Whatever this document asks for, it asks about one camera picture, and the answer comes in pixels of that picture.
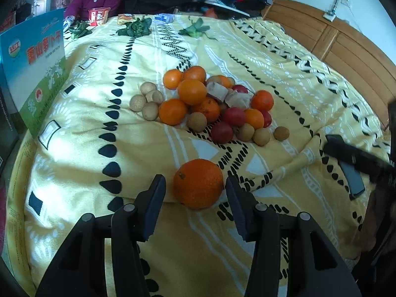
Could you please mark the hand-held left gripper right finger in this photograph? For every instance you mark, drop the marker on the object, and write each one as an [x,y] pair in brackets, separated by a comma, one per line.
[236,207]

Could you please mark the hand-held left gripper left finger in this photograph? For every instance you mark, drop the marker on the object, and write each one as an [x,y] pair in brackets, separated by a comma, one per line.
[156,204]

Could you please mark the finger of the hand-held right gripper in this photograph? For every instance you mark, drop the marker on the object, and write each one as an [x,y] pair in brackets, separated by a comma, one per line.
[349,154]

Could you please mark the large orange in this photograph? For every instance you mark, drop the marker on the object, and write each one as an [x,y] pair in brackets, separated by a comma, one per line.
[198,184]

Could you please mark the person's right hand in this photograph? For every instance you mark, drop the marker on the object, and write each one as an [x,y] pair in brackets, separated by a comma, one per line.
[382,219]

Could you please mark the black smartphone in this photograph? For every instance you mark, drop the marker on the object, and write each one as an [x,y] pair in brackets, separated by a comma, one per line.
[354,182]

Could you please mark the yellow patterned blanket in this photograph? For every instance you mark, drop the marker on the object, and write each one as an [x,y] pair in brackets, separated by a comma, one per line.
[92,148]

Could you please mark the wooden headboard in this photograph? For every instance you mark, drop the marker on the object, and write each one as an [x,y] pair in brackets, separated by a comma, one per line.
[340,46]

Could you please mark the leafy green vegetable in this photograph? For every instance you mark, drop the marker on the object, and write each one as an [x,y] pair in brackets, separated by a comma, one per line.
[136,27]
[195,28]
[79,29]

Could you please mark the blue and white packet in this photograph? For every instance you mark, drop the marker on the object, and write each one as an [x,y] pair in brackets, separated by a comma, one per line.
[163,18]

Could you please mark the orange snack packet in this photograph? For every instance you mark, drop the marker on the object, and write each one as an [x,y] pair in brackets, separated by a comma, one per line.
[125,18]

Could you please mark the blue and green carton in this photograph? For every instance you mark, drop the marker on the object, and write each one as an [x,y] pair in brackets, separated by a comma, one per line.
[34,52]

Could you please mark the red snack packet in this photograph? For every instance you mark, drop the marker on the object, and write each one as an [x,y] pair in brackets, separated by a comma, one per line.
[99,16]

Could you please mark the white wall socket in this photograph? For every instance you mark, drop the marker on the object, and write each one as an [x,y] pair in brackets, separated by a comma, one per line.
[329,15]

